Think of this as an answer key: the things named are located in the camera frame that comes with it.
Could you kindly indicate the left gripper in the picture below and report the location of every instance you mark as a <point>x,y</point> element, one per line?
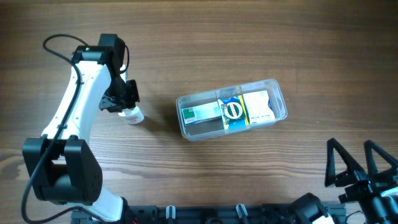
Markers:
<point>116,104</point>

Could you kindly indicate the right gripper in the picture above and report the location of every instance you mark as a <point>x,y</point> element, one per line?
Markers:
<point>359,182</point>

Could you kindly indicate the small white bottle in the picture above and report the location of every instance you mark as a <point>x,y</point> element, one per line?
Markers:
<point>132,115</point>

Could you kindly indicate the white green medicine box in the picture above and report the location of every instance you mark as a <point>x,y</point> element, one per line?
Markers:
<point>201,113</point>

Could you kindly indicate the blue VapoDrops box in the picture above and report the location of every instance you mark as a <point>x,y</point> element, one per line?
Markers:
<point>236,124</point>

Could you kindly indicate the green Zam-Buk box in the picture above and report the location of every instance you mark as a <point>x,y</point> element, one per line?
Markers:
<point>232,109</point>

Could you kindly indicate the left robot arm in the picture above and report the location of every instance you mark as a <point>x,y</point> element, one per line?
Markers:
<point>62,168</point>

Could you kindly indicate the clear plastic container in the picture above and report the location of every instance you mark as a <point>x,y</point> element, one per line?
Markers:
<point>214,128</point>

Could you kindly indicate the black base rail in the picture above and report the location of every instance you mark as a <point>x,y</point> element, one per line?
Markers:
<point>267,213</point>

